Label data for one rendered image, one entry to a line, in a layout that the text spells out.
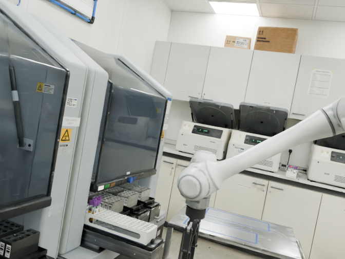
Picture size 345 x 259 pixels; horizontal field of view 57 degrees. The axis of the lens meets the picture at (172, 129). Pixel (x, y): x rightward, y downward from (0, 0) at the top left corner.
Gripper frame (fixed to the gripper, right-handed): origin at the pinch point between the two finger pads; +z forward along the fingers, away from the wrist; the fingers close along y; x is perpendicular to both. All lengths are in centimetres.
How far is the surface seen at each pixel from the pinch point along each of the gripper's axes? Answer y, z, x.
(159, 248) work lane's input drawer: -1.5, 0.5, -12.1
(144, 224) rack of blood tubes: -1.5, -7.1, -20.3
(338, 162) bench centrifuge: -230, -32, 76
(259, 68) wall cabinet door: -259, -119, -17
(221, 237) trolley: -26.5, -2.0, 7.2
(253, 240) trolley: -34.3, -1.8, 20.8
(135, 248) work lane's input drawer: 6.8, -0.3, -19.1
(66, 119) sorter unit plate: 29, -45, -42
